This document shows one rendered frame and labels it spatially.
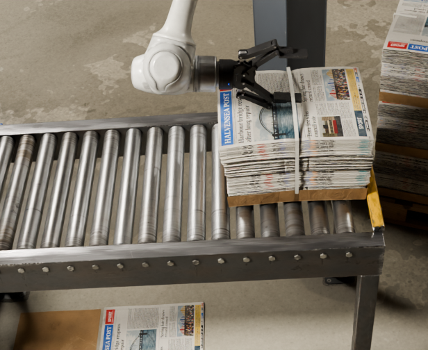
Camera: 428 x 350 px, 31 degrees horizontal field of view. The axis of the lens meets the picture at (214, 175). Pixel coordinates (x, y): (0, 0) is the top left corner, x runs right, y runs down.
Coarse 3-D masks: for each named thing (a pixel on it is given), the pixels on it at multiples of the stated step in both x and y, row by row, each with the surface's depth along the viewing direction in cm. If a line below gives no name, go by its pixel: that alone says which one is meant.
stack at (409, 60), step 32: (416, 0) 263; (416, 32) 251; (384, 64) 251; (416, 64) 247; (416, 96) 256; (384, 128) 270; (416, 128) 265; (384, 160) 282; (416, 160) 277; (416, 192) 287; (416, 224) 299
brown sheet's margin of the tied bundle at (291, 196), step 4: (288, 192) 204; (292, 192) 204; (300, 192) 204; (304, 192) 204; (288, 196) 205; (292, 196) 205; (296, 196) 205; (300, 196) 205; (304, 196) 205; (288, 200) 206; (292, 200) 206; (296, 200) 206; (300, 200) 206; (304, 200) 206
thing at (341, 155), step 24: (312, 72) 208; (336, 72) 207; (312, 96) 201; (336, 96) 201; (360, 96) 201; (312, 120) 195; (336, 120) 195; (360, 120) 194; (312, 144) 191; (336, 144) 191; (360, 144) 191; (312, 168) 197; (336, 168) 197; (360, 168) 197
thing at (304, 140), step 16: (288, 80) 207; (288, 112) 198; (304, 112) 197; (288, 128) 193; (304, 128) 193; (288, 144) 191; (304, 144) 191; (288, 160) 195; (304, 160) 195; (288, 176) 200; (304, 176) 200
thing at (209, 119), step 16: (208, 112) 236; (0, 128) 238; (16, 128) 238; (32, 128) 237; (48, 128) 236; (64, 128) 236; (80, 128) 235; (96, 128) 235; (112, 128) 234; (128, 128) 234; (144, 128) 234; (208, 128) 234; (16, 144) 239; (80, 144) 239; (144, 144) 239; (208, 144) 239
